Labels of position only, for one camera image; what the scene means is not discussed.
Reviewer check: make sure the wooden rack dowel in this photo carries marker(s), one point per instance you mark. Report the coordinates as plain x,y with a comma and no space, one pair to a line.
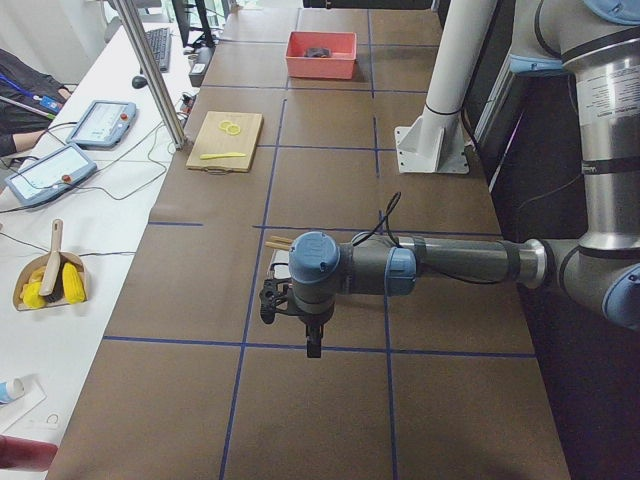
277,245
280,240

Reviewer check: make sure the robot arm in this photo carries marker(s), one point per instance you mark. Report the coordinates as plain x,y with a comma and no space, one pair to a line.
562,173

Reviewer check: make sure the outer wooden rack dowel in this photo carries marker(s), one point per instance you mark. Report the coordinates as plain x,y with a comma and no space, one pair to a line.
280,240

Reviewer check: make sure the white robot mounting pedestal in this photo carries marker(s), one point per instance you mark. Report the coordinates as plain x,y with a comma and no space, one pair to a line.
434,143

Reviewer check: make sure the wooden hand brush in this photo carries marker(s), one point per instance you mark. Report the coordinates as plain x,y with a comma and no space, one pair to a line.
51,284

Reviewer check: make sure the white towel rack base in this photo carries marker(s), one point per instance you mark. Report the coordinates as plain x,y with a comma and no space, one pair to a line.
278,264

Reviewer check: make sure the bamboo cutting board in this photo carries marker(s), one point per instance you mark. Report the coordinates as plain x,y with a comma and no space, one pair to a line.
211,139

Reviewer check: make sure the wooden dustpan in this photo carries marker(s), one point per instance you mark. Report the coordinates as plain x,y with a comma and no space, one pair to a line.
26,292

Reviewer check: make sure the grey microfibre cloth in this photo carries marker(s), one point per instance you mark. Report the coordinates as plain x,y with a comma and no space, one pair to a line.
317,52

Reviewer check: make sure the yellow plastic knife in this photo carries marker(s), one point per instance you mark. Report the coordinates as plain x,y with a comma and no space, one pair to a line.
212,156

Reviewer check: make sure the far teach pendant tablet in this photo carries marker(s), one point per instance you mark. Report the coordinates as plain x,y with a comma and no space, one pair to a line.
103,125

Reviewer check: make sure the inner wooden rack dowel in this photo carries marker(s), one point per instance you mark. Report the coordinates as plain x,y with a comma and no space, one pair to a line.
277,245

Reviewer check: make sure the aluminium frame post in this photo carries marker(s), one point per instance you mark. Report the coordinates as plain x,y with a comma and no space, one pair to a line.
134,29

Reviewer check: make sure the seated person in black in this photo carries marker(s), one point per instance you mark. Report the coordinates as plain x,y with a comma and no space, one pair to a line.
29,99

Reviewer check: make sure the black keyboard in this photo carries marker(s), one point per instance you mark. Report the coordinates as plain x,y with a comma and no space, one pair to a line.
159,41

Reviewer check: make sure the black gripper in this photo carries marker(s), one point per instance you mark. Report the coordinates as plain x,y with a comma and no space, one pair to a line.
313,319

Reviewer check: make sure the black computer mouse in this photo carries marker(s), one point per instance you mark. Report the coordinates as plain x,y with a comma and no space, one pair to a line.
139,82

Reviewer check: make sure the teach pendant tablet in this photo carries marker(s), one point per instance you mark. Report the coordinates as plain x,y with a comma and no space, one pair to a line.
103,125
51,176

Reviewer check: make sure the near teach pendant tablet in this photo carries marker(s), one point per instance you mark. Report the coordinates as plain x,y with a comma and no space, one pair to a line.
51,176

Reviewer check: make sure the yellow toy corn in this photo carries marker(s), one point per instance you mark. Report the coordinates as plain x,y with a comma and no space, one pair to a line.
73,284

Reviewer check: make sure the lower lemon slice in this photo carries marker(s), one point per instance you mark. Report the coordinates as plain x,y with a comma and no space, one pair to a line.
233,129

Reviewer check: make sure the pink plastic bin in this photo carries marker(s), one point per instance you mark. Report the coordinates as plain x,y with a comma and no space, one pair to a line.
341,64

